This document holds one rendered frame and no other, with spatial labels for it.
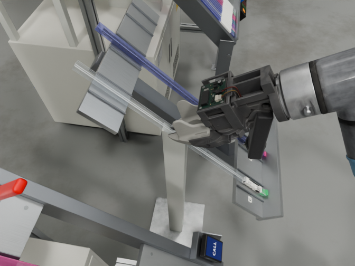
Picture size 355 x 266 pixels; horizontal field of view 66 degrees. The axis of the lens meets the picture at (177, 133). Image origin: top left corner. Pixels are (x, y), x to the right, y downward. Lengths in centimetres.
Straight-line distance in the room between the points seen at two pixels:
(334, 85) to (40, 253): 73
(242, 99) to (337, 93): 12
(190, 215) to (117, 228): 97
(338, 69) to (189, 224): 113
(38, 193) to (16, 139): 149
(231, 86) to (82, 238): 119
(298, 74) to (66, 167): 142
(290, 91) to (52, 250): 66
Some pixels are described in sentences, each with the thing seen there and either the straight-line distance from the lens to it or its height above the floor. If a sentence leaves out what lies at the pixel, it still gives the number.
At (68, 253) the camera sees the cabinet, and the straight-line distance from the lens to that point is 79.
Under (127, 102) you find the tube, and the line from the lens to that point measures 47.
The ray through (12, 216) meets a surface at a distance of 42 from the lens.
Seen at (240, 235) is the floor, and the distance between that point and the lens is 142.
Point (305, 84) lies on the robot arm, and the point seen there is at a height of 110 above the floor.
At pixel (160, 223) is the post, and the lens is 140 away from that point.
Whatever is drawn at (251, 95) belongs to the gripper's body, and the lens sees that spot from 40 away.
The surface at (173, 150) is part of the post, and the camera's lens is 72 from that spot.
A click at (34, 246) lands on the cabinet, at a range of 82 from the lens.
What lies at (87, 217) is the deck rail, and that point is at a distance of 44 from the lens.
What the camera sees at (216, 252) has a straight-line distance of 57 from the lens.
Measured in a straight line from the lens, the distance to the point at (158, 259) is 53.
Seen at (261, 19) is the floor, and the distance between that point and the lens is 268.
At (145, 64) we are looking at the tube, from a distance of 54.
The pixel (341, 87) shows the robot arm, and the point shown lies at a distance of 39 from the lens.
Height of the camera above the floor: 134
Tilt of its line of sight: 54 degrees down
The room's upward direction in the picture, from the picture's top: straight up
